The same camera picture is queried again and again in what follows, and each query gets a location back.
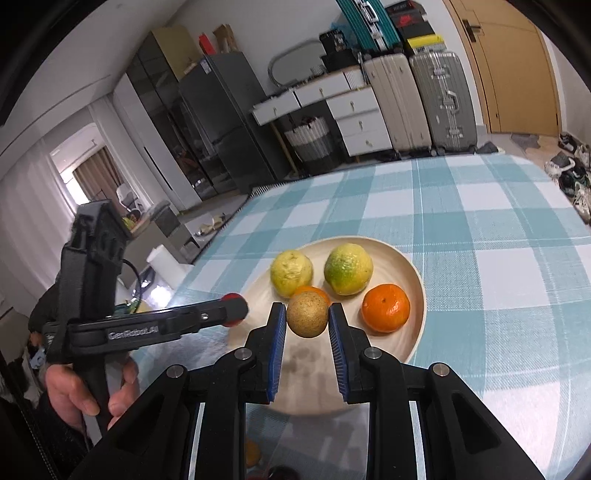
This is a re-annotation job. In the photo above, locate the oval mirror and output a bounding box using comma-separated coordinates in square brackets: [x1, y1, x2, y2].
[269, 39, 326, 88]

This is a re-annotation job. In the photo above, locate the red tomato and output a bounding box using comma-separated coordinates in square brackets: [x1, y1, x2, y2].
[222, 292, 249, 328]

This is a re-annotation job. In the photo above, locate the white drawer desk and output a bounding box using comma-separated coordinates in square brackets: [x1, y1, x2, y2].
[252, 69, 393, 176]

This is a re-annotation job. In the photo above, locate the cardboard box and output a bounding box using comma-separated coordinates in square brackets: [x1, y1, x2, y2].
[212, 24, 236, 52]

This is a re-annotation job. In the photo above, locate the silver suitcase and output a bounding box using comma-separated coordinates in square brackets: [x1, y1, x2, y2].
[409, 50, 478, 155]

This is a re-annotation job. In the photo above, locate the beige suitcase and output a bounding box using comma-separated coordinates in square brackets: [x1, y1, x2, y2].
[361, 53, 435, 155]

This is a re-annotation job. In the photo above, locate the brown kiwi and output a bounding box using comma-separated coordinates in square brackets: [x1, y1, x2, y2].
[286, 292, 329, 337]

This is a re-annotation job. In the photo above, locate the white cabinet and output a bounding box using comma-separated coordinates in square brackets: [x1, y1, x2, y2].
[112, 74, 204, 213]

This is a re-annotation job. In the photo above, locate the dark glass wardrobe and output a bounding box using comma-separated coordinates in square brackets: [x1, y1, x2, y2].
[126, 26, 218, 201]

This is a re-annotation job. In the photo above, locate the pile of sneakers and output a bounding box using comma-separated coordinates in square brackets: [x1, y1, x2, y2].
[545, 131, 591, 223]

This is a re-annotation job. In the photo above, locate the teal suitcase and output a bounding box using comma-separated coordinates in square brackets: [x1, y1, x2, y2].
[335, 0, 402, 52]

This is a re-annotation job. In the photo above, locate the black storage box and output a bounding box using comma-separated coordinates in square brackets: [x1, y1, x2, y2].
[321, 50, 361, 73]

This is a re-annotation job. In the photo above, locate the person's left hand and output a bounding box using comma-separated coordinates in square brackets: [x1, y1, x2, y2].
[45, 357, 140, 432]

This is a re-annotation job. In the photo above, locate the tan wooden door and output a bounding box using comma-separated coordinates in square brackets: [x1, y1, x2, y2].
[443, 0, 561, 137]

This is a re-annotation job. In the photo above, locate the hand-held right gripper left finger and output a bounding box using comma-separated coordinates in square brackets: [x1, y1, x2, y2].
[69, 302, 287, 480]

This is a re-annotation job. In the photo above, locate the white chair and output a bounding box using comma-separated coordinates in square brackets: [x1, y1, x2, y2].
[115, 184, 142, 213]

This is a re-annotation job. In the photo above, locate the pair of beige slippers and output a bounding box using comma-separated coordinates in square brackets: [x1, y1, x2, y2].
[193, 215, 227, 237]

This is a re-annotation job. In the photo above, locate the grey refrigerator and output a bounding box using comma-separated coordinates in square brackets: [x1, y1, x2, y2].
[179, 51, 289, 195]

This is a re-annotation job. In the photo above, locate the red shoe box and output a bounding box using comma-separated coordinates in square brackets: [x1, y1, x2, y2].
[390, 13, 429, 29]

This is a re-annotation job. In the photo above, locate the cream round plate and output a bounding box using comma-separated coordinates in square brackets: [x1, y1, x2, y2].
[228, 236, 426, 416]

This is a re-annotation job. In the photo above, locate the yellow lemon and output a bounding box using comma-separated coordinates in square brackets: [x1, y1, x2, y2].
[270, 249, 314, 297]

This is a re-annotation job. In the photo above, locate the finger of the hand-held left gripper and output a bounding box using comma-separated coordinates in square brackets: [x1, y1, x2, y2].
[159, 298, 249, 337]

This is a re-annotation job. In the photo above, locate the orange mandarin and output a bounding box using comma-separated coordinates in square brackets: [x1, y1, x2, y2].
[361, 283, 411, 334]
[294, 285, 332, 308]

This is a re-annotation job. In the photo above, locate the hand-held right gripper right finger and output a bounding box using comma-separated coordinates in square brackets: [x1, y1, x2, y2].
[329, 305, 548, 480]

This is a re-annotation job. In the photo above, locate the woven laundry basket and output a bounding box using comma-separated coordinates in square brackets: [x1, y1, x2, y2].
[284, 117, 342, 172]

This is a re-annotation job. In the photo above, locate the person's left forearm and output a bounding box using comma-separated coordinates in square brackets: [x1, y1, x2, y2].
[0, 392, 100, 480]

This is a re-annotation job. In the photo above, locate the brown curtain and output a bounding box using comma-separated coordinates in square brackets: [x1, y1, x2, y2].
[74, 147, 125, 204]

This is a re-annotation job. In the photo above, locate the green yellow citrus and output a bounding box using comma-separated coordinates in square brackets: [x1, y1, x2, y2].
[324, 243, 374, 296]

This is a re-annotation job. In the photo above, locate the white paper towel roll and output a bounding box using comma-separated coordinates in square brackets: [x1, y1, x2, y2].
[147, 244, 188, 289]

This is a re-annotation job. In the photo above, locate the yellow black shoe box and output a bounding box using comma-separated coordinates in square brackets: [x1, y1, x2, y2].
[406, 34, 447, 53]

